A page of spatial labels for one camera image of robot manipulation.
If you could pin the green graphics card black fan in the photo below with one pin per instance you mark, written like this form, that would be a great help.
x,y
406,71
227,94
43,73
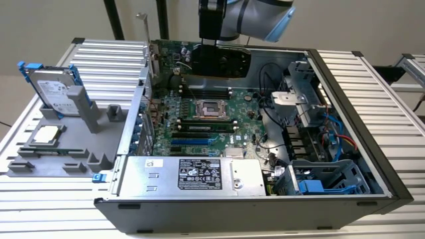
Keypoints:
x,y
165,59

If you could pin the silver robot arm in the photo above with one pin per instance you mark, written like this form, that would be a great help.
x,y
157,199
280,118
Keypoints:
x,y
252,22

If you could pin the black pole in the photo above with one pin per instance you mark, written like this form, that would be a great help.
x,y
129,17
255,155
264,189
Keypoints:
x,y
115,20
163,20

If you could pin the black case latch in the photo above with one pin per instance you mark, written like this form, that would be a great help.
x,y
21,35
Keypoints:
x,y
141,82

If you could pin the CPU socket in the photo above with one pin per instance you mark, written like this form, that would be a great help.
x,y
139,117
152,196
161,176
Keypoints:
x,y
211,108

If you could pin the green motherboard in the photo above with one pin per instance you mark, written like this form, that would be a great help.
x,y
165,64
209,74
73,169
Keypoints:
x,y
245,119

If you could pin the green RAM stick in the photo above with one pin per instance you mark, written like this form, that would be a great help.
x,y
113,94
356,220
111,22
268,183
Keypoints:
x,y
203,128

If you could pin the metal drive cage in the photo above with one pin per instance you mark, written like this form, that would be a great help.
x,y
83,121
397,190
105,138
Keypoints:
x,y
308,99

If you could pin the black expansion slot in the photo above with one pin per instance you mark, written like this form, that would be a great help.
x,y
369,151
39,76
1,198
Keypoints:
x,y
191,135

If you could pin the blue expansion slot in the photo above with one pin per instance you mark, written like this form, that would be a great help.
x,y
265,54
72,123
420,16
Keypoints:
x,y
191,142

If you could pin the small silver heatsink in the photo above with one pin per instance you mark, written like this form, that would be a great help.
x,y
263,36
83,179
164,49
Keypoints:
x,y
236,152

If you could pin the hard disk in blue carrier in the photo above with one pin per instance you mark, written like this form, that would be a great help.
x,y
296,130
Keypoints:
x,y
49,92

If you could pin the grey parts rack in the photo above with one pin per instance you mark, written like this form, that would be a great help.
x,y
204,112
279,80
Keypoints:
x,y
76,142

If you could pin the silver power supply unit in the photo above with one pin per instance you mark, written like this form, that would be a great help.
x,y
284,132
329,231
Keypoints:
x,y
165,184

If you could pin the silver CPU chip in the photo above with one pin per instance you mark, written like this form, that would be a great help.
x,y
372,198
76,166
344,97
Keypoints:
x,y
48,134

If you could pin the blue case latch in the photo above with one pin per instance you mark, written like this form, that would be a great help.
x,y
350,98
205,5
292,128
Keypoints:
x,y
97,178

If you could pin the blue plastic drive latch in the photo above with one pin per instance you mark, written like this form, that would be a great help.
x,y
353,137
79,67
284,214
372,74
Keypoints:
x,y
311,186

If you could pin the open grey PC case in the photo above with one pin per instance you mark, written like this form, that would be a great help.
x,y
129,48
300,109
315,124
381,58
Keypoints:
x,y
232,216

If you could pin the black bracket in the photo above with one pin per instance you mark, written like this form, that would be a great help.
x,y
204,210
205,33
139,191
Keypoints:
x,y
388,73

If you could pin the aluminium frame table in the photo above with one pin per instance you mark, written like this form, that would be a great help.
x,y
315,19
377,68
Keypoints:
x,y
412,64

